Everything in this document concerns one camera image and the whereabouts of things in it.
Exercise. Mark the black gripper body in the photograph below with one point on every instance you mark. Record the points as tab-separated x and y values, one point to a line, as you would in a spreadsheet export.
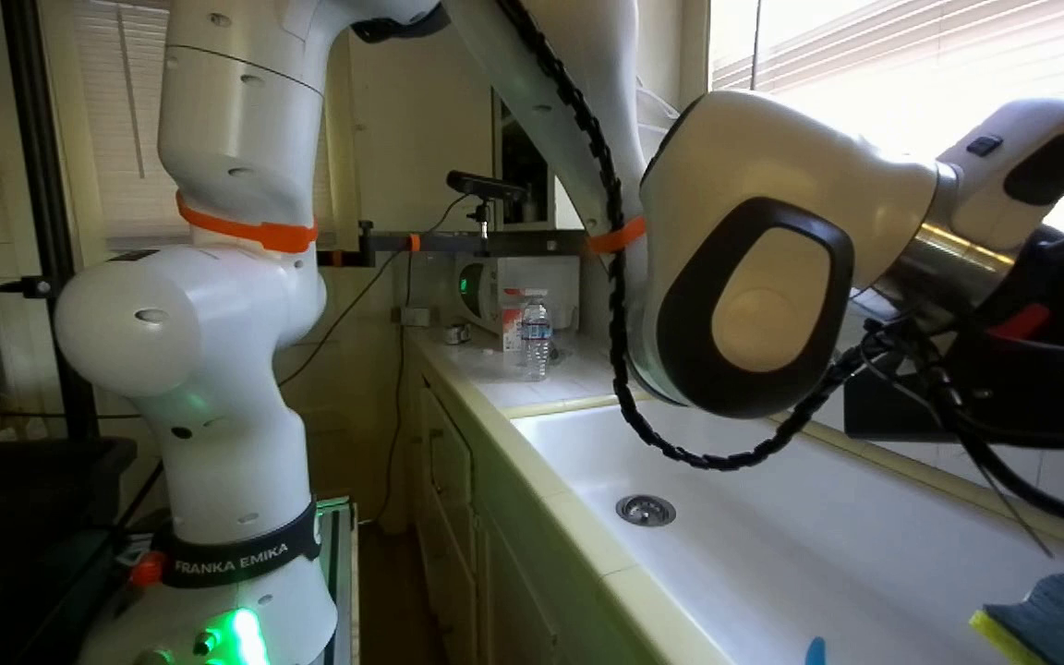
1002	368

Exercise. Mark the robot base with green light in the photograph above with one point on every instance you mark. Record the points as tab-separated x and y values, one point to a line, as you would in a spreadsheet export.
297	616

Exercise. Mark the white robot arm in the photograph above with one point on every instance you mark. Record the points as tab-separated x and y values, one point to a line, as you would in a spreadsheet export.
733	246

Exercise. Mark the green and yellow sponge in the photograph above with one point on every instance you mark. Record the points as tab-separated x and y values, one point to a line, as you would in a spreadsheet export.
1030	631

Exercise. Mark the white sink basin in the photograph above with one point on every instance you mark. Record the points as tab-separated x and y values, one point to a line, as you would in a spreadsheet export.
807	546

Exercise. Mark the white window blinds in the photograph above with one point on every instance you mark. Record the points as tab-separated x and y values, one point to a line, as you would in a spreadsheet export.
902	76

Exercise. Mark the metal sink drain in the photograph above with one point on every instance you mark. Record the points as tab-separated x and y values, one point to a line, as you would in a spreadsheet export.
647	513

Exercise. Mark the clear plastic water bottle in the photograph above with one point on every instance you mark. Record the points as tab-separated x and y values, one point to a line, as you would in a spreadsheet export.
536	334

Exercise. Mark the grey box with green light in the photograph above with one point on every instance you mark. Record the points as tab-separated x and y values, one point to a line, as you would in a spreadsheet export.
497	288

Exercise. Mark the green cabinet under counter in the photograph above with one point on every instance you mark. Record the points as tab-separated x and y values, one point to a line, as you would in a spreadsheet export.
505	582

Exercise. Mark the side window blinds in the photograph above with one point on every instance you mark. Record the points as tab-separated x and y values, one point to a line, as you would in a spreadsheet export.
120	54

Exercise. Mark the black camera stand pole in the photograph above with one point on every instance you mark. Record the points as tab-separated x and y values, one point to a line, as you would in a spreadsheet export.
45	196

